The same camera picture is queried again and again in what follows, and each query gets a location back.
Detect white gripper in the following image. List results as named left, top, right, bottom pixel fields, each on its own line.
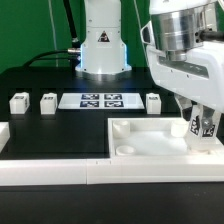
left=141, top=22, right=224, bottom=129

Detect white square table top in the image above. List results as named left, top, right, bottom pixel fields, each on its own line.
left=108, top=118, right=224, bottom=163

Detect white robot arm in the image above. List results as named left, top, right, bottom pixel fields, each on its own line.
left=76, top=0, right=224, bottom=129

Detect white marker sheet with tags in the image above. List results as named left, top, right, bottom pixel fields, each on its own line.
left=58, top=93, right=144, bottom=110

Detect white U-shaped obstacle fence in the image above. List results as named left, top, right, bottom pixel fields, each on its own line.
left=0, top=119, right=224, bottom=186

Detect black cable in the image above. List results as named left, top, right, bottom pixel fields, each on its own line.
left=23, top=0, right=82, bottom=68

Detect white thin cable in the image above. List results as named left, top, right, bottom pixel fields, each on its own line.
left=47, top=0, right=60, bottom=68

